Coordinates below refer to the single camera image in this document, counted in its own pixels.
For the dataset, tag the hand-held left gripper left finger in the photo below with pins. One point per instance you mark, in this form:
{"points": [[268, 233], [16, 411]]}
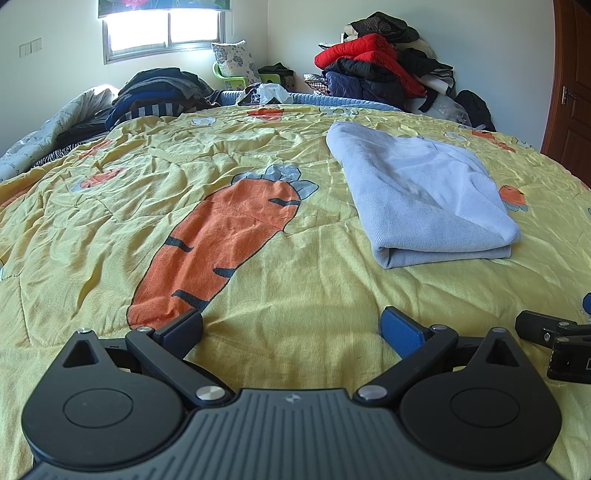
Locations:
{"points": [[184, 330]]}

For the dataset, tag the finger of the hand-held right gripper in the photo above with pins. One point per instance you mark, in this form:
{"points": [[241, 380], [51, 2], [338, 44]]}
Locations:
{"points": [[540, 326], [570, 360]]}

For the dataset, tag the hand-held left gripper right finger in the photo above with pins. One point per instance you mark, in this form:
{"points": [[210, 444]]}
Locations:
{"points": [[399, 330]]}

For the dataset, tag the lavender long-sleeve shirt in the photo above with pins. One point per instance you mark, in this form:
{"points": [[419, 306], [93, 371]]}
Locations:
{"points": [[415, 198]]}

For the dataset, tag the pile of dark clothes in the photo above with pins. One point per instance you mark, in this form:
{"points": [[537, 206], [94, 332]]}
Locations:
{"points": [[152, 92]]}

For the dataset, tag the black white clothes heap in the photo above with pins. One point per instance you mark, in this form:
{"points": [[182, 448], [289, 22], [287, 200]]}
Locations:
{"points": [[425, 64]]}

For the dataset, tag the yellow carrot print quilt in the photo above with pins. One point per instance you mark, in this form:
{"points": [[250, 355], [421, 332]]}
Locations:
{"points": [[138, 207]]}

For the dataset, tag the black white striped cloth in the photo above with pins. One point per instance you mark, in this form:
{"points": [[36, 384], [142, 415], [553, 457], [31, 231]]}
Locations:
{"points": [[57, 154]]}

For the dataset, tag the clear plastic bag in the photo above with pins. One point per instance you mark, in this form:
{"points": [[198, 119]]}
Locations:
{"points": [[445, 110]]}

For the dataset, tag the black bag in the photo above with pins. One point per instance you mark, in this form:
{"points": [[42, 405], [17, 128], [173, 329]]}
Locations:
{"points": [[475, 108]]}

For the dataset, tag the white floral quilt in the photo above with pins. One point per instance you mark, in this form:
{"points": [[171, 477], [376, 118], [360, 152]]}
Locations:
{"points": [[41, 134]]}

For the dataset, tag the blue padded bed edge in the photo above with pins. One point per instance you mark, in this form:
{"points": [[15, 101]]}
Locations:
{"points": [[323, 99]]}

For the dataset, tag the navy jacket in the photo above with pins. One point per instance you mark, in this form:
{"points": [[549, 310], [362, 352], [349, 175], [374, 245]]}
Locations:
{"points": [[360, 85]]}

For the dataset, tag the green plastic chair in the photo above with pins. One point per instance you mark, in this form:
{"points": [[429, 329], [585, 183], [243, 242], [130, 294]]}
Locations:
{"points": [[231, 83]]}

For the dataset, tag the white plastic bag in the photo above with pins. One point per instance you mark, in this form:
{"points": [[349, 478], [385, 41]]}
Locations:
{"points": [[270, 92]]}

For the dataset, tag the checkered cloth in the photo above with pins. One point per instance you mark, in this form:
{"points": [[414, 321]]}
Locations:
{"points": [[317, 84]]}

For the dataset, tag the dark cloth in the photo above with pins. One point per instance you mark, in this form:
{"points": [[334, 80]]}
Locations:
{"points": [[277, 74]]}

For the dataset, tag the brown wooden door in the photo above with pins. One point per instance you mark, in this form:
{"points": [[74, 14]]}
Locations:
{"points": [[568, 55]]}

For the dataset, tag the floral pillow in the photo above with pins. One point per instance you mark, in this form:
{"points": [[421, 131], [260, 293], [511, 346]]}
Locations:
{"points": [[235, 60]]}

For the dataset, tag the red jacket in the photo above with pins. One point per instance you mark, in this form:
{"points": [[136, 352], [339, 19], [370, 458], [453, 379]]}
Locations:
{"points": [[364, 48]]}

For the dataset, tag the window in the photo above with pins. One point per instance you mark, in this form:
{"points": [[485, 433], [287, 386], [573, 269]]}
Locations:
{"points": [[138, 32]]}

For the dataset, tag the black jacket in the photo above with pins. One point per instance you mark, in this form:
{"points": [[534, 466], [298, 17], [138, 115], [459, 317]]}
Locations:
{"points": [[388, 25]]}

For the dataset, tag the white wall switch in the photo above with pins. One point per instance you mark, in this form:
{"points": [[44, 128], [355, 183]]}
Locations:
{"points": [[30, 48]]}

